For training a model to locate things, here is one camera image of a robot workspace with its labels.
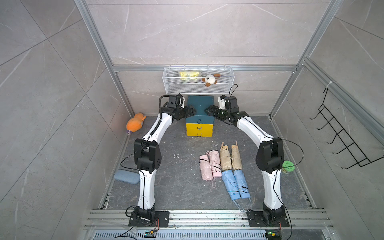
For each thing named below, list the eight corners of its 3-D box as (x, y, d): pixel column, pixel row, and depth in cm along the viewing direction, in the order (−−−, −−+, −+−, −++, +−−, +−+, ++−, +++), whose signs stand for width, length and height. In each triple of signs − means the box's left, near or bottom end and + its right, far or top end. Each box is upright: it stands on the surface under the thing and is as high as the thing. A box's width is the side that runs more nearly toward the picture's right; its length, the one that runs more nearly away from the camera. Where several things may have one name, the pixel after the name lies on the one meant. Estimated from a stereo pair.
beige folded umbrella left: (221, 171, 92) (222, 167, 88) (218, 145, 104) (219, 141, 100) (231, 171, 92) (232, 167, 88) (226, 145, 104) (228, 141, 100)
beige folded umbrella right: (232, 170, 91) (233, 168, 89) (227, 144, 104) (228, 141, 101) (241, 170, 91) (243, 168, 89) (236, 144, 104) (237, 141, 101)
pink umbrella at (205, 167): (202, 181, 87) (202, 178, 85) (198, 158, 97) (198, 155, 94) (213, 179, 88) (213, 177, 85) (208, 156, 98) (208, 154, 95)
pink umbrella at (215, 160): (207, 177, 89) (208, 174, 86) (206, 153, 100) (206, 150, 96) (221, 177, 89) (222, 174, 86) (218, 153, 99) (219, 150, 96)
